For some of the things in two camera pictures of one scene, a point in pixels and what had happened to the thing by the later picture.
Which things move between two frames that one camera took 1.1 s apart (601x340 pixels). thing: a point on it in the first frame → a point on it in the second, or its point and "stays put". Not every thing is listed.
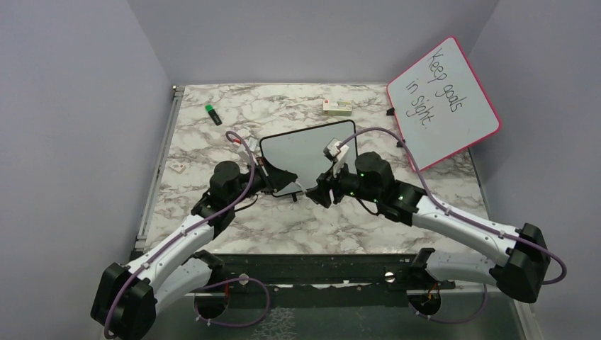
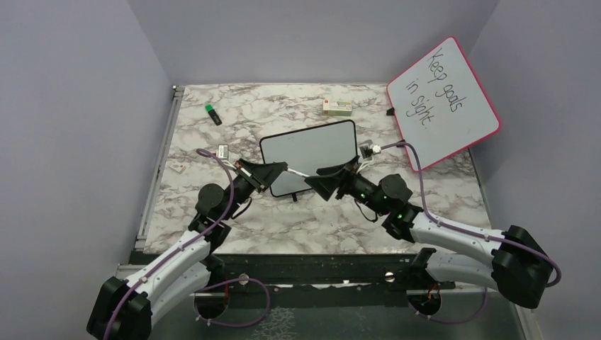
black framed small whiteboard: (301, 153) stays put
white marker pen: (300, 186) → (298, 173)
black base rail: (282, 271) stays put
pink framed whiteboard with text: (439, 105) stays put
